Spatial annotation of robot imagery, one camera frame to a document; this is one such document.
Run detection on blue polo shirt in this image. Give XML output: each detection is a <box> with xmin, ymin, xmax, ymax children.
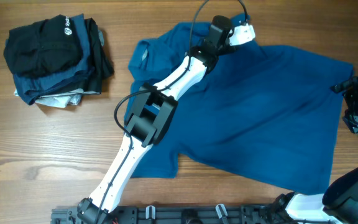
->
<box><xmin>123</xmin><ymin>12</ymin><xmax>355</xmax><ymax>195</ymax></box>

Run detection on black folded garment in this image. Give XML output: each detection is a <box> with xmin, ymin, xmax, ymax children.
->
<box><xmin>3</xmin><ymin>15</ymin><xmax>83</xmax><ymax>78</ymax></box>
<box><xmin>76</xmin><ymin>18</ymin><xmax>114</xmax><ymax>95</ymax></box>

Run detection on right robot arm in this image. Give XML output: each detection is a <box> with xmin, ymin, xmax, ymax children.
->
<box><xmin>266</xmin><ymin>77</ymin><xmax>358</xmax><ymax>223</ymax></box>

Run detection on navy folded garment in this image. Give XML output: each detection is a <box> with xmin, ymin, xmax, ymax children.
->
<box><xmin>13</xmin><ymin>14</ymin><xmax>95</xmax><ymax>105</ymax></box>

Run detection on black bottom folded garment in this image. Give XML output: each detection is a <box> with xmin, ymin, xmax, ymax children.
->
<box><xmin>76</xmin><ymin>18</ymin><xmax>114</xmax><ymax>95</ymax></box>

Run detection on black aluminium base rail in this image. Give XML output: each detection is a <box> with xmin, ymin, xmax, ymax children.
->
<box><xmin>50</xmin><ymin>204</ymin><xmax>318</xmax><ymax>224</ymax></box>

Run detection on light grey folded garment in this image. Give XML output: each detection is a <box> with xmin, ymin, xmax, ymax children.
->
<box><xmin>13</xmin><ymin>88</ymin><xmax>84</xmax><ymax>109</ymax></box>

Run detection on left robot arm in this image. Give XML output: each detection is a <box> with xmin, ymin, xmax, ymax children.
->
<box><xmin>78</xmin><ymin>16</ymin><xmax>234</xmax><ymax>223</ymax></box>

